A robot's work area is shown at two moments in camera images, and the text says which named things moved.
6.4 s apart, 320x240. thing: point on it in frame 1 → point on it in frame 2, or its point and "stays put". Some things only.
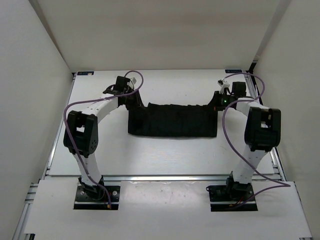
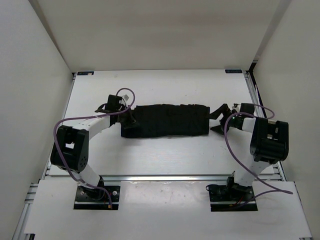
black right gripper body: (221, 100) → (231, 122)
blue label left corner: (85, 73) stays put
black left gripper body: (128, 91) → (123, 108)
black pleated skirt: (173, 120) stays put
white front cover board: (166, 209) stays put
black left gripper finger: (133, 100) → (128, 121)
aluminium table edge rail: (161, 177) stays put
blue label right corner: (232, 71) stays put
